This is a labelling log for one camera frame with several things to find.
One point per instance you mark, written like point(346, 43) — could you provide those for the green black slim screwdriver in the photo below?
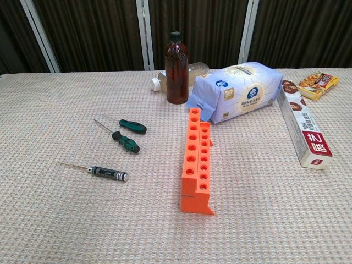
point(134, 126)

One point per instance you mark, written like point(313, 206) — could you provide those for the black metal precision screwdriver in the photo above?
point(110, 173)

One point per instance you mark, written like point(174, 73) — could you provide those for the orange tool holder rack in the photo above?
point(192, 198)

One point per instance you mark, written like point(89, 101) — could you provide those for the clear bottle with white cap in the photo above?
point(156, 83)

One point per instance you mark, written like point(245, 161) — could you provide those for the dark brown tea bottle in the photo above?
point(176, 77)

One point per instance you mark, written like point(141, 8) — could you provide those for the blue white tissue pack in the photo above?
point(242, 90)

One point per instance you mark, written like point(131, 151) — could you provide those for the beige woven tablecloth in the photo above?
point(82, 220)

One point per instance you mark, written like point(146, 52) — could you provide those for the long white red box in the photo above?
point(305, 123)

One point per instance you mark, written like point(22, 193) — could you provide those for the yellow snack box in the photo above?
point(317, 85)

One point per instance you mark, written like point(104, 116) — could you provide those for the grey metal partition post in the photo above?
point(145, 35)
point(41, 35)
point(248, 30)

